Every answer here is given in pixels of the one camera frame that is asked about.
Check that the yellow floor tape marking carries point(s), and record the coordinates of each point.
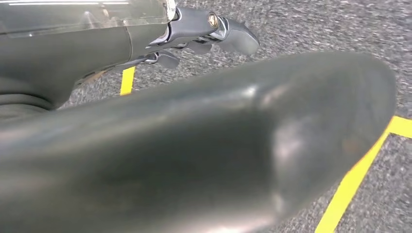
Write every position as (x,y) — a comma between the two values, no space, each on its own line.
(354,180)

